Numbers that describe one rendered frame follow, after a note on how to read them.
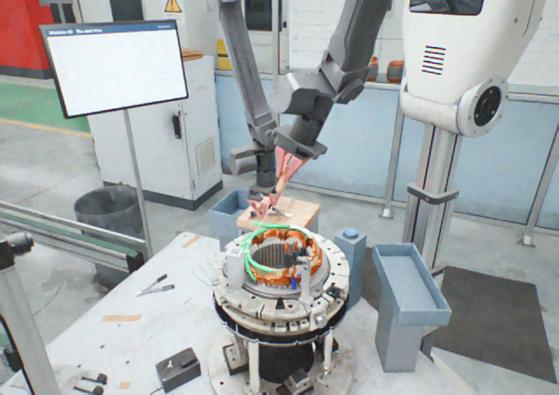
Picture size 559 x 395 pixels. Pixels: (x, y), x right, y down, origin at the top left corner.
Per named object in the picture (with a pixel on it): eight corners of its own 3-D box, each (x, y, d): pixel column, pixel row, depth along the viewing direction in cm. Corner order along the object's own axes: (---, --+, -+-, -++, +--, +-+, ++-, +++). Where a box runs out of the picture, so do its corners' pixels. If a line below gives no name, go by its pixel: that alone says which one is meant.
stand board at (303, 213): (236, 225, 118) (236, 218, 117) (265, 198, 133) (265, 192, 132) (297, 242, 110) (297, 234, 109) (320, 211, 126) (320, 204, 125)
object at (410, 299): (430, 398, 96) (452, 310, 84) (385, 399, 96) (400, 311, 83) (399, 321, 118) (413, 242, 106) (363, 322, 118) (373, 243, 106)
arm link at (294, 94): (369, 85, 67) (345, 50, 71) (324, 76, 59) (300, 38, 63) (327, 130, 75) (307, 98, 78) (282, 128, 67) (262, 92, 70)
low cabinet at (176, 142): (227, 186, 373) (217, 56, 320) (194, 214, 327) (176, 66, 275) (141, 169, 408) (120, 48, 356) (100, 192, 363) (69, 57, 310)
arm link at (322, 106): (345, 93, 72) (326, 79, 76) (320, 89, 68) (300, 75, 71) (329, 126, 76) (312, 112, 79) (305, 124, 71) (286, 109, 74)
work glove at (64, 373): (6, 385, 99) (3, 379, 98) (47, 350, 109) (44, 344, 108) (77, 423, 91) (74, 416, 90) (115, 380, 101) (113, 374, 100)
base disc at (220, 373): (177, 394, 96) (177, 391, 95) (246, 290, 129) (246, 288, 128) (334, 454, 84) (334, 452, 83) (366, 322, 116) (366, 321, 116)
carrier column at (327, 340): (319, 375, 100) (322, 313, 90) (321, 367, 102) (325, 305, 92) (328, 378, 99) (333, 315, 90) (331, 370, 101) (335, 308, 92)
